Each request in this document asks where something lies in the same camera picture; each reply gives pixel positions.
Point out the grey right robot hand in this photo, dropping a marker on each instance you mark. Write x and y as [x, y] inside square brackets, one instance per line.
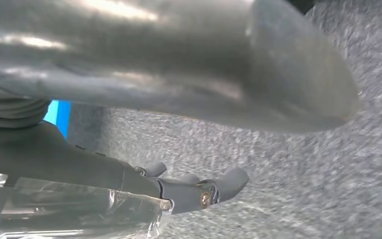
[145, 49]

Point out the blue metal shelf rack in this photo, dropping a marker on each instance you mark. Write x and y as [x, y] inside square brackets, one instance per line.
[62, 115]

